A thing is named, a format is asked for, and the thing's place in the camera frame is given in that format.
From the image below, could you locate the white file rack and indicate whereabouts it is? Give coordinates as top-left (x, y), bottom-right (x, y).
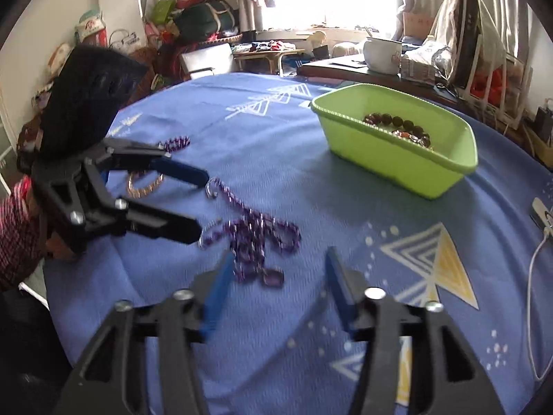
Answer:
top-left (458, 30), bottom-right (532, 128)

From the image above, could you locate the white-backed chair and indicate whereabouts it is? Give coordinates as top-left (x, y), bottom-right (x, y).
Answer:
top-left (179, 43), bottom-right (236, 81)

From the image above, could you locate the green bag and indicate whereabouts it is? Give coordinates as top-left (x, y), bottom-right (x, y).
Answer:
top-left (149, 0), bottom-right (176, 24)

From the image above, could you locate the person's left forearm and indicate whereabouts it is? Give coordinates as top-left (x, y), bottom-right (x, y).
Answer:
top-left (0, 177), bottom-right (57, 290)

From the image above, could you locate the purple bead bracelet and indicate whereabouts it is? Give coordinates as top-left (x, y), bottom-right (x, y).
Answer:
top-left (158, 136), bottom-right (191, 152)

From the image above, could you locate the green plastic basin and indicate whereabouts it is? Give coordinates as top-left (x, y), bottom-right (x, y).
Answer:
top-left (310, 83), bottom-right (479, 200)

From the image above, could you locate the cartoon tissue pack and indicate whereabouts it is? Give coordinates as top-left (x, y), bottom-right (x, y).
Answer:
top-left (75, 9), bottom-right (106, 44)

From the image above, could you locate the black power adapter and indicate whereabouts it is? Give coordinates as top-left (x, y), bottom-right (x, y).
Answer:
top-left (533, 106), bottom-right (553, 141)

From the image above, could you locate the black monitor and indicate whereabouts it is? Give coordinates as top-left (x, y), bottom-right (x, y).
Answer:
top-left (449, 0), bottom-right (482, 87)

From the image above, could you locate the small wooden table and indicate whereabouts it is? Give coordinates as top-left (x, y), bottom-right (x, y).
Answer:
top-left (233, 47), bottom-right (303, 74)

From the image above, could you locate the cardboard box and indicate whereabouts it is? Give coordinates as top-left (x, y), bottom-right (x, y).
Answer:
top-left (402, 11), bottom-right (435, 37)

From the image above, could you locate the silver plastic bag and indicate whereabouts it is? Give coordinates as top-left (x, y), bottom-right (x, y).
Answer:
top-left (400, 45), bottom-right (446, 85)

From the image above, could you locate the multicoloured bead bracelet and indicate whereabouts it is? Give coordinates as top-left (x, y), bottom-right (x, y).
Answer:
top-left (391, 129), bottom-right (433, 151)

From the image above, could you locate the white charging device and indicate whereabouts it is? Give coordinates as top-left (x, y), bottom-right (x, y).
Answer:
top-left (531, 197), bottom-right (553, 236)

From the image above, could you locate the purple crystal necklace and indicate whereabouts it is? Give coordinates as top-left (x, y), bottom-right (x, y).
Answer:
top-left (199, 177), bottom-right (303, 288)

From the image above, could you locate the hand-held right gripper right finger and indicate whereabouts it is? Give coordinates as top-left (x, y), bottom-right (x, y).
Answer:
top-left (325, 246), bottom-right (506, 415)

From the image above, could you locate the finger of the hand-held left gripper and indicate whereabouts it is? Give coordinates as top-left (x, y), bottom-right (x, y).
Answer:
top-left (93, 138), bottom-right (210, 188)
top-left (114, 199), bottom-right (204, 245)

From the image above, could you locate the white cable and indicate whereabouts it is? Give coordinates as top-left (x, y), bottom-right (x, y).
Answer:
top-left (528, 229), bottom-right (553, 383)

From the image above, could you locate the brown wooden bead bracelet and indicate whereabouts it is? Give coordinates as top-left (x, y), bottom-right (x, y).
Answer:
top-left (363, 112), bottom-right (433, 148)

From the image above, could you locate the dark wooden desk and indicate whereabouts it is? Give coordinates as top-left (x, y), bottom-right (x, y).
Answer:
top-left (296, 54), bottom-right (459, 104)

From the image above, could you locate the white enamel mug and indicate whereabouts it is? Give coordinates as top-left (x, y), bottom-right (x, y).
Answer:
top-left (362, 37), bottom-right (404, 75)

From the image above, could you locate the blue patterned tablecloth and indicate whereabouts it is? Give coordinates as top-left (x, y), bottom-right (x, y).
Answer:
top-left (43, 73), bottom-right (553, 415)

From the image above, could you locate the white plastic bag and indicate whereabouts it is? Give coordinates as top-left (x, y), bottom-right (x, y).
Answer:
top-left (108, 28), bottom-right (145, 55)

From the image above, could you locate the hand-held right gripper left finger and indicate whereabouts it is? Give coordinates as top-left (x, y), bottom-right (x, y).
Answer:
top-left (54, 248), bottom-right (236, 415)

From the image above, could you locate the dark duffel bag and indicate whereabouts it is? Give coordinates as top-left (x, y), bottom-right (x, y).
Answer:
top-left (173, 0), bottom-right (236, 42)

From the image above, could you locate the white cloth over monitor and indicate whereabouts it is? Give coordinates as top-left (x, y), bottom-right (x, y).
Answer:
top-left (425, 0), bottom-right (506, 79)

